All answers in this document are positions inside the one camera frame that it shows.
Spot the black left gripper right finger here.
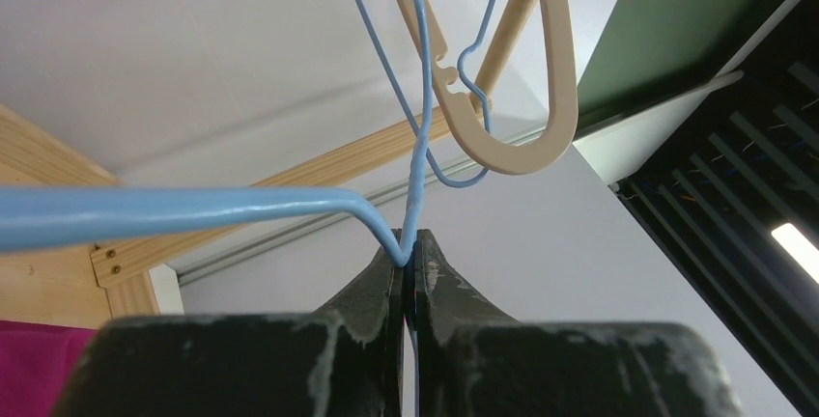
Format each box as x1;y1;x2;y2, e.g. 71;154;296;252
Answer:
413;230;742;416

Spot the magenta cloth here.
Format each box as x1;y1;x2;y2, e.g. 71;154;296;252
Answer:
1;320;96;416

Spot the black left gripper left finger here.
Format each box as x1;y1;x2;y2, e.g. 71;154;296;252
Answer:
53;251;404;416

